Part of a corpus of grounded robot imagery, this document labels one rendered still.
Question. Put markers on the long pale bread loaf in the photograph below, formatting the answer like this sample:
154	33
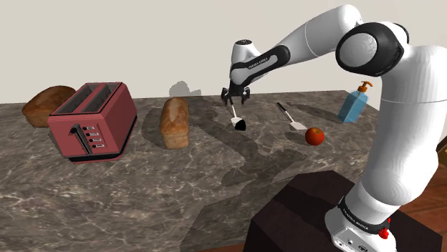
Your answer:
174	122

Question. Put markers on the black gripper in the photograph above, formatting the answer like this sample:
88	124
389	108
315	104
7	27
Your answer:
236	91

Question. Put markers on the dark robot stand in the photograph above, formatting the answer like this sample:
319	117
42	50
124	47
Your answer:
296	213

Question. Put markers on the round brown bread loaf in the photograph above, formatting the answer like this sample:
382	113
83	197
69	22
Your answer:
43	104

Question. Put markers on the red two-slot toaster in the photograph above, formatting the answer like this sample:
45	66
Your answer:
104	122

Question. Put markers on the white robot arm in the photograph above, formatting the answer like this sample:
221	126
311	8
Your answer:
401	132

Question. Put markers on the blue soap dispenser bottle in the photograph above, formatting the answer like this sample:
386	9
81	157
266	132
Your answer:
352	106

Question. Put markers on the red apple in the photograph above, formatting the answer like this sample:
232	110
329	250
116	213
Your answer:
314	136

